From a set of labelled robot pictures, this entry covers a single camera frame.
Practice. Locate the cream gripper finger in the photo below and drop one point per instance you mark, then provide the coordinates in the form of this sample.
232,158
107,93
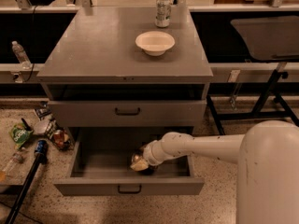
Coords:
139,165

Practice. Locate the clear plastic water bottle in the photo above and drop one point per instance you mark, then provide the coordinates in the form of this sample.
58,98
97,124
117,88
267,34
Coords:
21,55

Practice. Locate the green snack bag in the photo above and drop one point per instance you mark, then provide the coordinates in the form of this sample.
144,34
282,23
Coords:
20,135

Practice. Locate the open grey middle drawer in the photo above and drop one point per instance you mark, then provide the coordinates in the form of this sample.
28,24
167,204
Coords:
101,166

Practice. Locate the black folding table stand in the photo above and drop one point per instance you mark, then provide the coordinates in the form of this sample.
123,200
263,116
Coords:
268,40

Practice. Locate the dark snack packet on floor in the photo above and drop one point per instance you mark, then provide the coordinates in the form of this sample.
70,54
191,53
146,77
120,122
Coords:
42,112

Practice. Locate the grey metal drawer cabinet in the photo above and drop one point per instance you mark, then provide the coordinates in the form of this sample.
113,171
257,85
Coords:
97,59

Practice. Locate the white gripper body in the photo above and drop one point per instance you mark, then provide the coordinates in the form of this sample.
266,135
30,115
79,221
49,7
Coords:
149,155

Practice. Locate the closed grey top drawer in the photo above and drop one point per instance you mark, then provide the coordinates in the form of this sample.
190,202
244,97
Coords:
127,113

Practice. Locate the red can on floor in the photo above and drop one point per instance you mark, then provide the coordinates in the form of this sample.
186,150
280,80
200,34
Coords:
58,138

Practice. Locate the black pole with blue grip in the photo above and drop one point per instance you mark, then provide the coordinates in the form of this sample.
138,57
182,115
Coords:
40,157

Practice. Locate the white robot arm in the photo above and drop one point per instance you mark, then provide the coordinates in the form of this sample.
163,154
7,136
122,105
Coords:
267,159

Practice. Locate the white paper bowl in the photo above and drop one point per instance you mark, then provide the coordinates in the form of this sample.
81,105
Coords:
155,43

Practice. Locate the clear bottle on floor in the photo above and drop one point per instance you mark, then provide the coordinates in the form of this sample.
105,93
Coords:
17,158

